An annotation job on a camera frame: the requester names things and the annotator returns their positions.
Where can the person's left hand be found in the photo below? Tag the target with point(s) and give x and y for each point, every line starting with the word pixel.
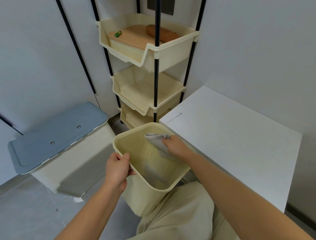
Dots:
pixel 116 171

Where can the person's right hand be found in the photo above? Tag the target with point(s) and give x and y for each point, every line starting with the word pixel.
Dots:
pixel 177 148

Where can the long black wall rod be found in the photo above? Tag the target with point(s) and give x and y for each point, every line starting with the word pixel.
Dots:
pixel 76 48

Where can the person's left forearm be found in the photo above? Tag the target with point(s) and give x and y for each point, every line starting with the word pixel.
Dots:
pixel 91 212

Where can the white bin with blue lid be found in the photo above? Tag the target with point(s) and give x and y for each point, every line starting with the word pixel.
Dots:
pixel 74 148

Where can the black metal rack frame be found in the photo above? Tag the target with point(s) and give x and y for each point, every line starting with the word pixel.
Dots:
pixel 156 81

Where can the person's right thumb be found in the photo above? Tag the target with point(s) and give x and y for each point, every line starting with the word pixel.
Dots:
pixel 167 140

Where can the person's left thumb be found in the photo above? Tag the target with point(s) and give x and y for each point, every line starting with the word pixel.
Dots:
pixel 126 159

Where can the brown cylindrical case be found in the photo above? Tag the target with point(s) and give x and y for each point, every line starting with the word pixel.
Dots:
pixel 166 33

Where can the small green bottle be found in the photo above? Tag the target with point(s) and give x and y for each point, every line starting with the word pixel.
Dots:
pixel 118 34

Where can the person's right forearm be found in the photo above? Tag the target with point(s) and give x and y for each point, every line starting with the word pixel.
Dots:
pixel 237 197

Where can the cream plastic waste bin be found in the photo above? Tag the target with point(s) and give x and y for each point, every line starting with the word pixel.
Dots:
pixel 138 195

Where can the wooden cutting board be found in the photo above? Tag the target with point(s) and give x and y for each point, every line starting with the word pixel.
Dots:
pixel 135 37

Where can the cream rack basket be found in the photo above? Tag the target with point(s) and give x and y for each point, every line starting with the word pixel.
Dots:
pixel 133 118
pixel 148 91
pixel 170 53

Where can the short black wall rod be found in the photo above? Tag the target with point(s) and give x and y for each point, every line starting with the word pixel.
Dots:
pixel 11 124

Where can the grey cleaning cloth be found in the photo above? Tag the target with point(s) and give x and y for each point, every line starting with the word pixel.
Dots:
pixel 156 142

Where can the beige trousers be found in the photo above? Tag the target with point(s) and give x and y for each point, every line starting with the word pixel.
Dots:
pixel 182 215

